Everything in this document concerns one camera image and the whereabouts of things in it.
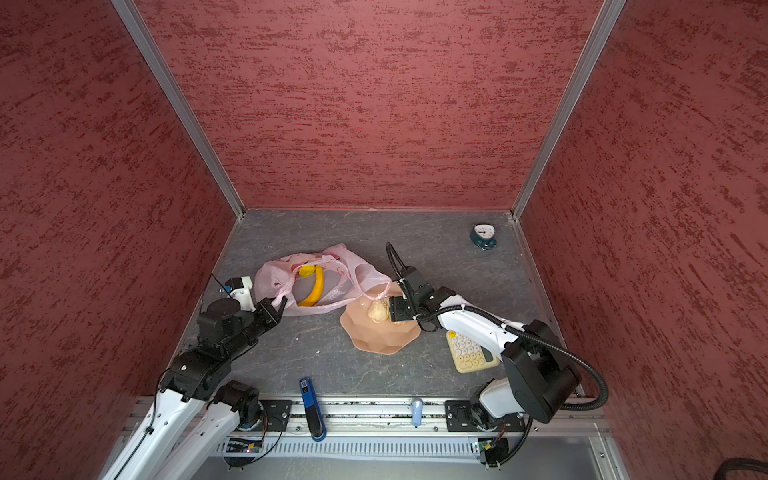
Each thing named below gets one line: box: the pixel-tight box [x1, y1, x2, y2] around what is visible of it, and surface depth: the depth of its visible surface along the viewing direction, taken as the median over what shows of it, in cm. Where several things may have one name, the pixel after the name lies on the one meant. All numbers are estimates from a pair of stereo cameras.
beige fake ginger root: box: [368, 299, 390, 323], surface depth 89 cm
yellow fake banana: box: [298, 265, 324, 307], surface depth 99 cm
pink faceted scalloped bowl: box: [340, 281, 421, 355], surface depth 88 cm
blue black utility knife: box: [299, 377, 327, 443], surface depth 77 cm
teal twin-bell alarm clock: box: [470, 223, 497, 251], surface depth 112 cm
